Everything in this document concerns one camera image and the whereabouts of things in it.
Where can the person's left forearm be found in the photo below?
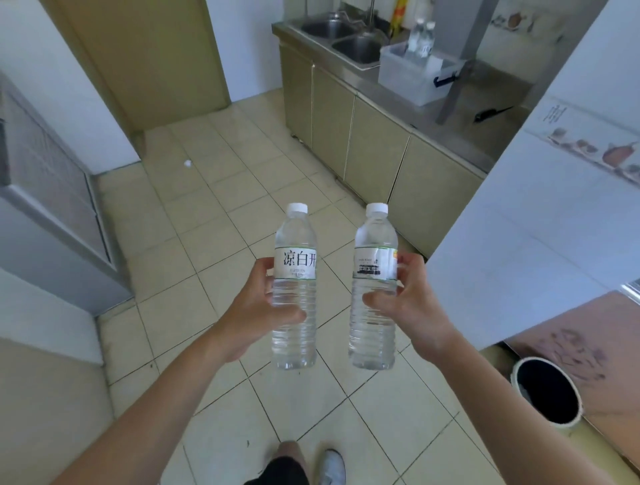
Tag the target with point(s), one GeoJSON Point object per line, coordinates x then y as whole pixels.
{"type": "Point", "coordinates": [150, 414]}

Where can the pink cabinet with steel top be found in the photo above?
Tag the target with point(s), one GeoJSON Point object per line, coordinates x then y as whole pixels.
{"type": "Point", "coordinates": [590, 350]}

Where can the yellow detergent bottle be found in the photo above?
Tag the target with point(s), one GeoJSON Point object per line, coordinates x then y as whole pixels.
{"type": "Point", "coordinates": [397, 12]}

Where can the black round bin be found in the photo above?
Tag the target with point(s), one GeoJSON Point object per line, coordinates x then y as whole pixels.
{"type": "Point", "coordinates": [547, 394]}

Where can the clear plastic water bottle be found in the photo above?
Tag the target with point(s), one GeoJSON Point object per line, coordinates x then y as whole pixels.
{"type": "Point", "coordinates": [295, 235]}
{"type": "Point", "coordinates": [428, 40]}
{"type": "Point", "coordinates": [415, 35]}
{"type": "Point", "coordinates": [375, 230]}

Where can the gray metal mesh door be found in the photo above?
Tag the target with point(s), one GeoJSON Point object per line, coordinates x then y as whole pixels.
{"type": "Point", "coordinates": [50, 190]}

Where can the double steel sink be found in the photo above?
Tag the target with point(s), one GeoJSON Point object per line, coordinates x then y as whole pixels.
{"type": "Point", "coordinates": [357, 50]}

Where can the person's right forearm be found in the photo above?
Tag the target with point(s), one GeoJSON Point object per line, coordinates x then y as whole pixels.
{"type": "Point", "coordinates": [515, 424]}

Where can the person's right hand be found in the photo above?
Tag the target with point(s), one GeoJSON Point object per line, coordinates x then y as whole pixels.
{"type": "Point", "coordinates": [420, 320]}

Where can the clear plastic storage bin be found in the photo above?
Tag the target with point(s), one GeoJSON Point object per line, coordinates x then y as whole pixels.
{"type": "Point", "coordinates": [410, 82]}

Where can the person's leg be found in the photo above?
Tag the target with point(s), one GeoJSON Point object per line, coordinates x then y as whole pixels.
{"type": "Point", "coordinates": [292, 448]}

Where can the person's white sneaker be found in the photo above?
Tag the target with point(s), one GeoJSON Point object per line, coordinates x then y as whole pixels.
{"type": "Point", "coordinates": [332, 469]}

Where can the beige wooden door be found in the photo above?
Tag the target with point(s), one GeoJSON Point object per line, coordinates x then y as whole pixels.
{"type": "Point", "coordinates": [150, 60]}

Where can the person's left hand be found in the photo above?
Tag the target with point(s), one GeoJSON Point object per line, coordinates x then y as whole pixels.
{"type": "Point", "coordinates": [245, 320]}

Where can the person's black shorts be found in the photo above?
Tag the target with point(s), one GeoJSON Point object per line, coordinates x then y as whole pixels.
{"type": "Point", "coordinates": [280, 474]}

